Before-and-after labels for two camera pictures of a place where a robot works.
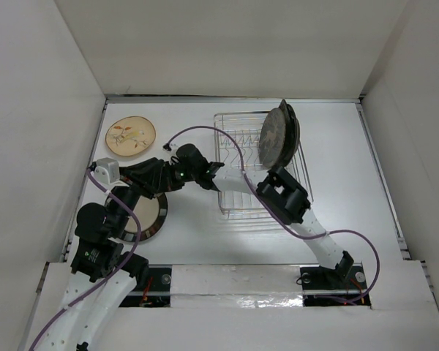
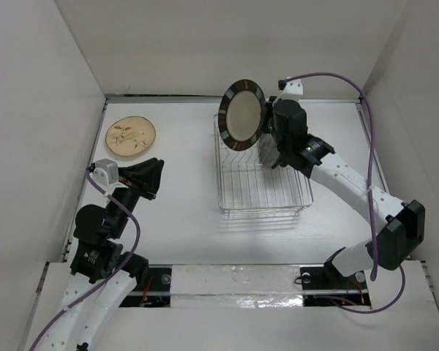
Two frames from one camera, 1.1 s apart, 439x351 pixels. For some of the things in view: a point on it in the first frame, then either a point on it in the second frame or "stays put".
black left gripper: x=144 y=175 stays put
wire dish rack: x=238 y=137 stays put
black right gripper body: x=177 y=175 to x=278 y=138
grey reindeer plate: x=271 y=138 stays put
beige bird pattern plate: x=130 y=136 stays put
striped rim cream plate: x=152 y=214 to x=241 y=114
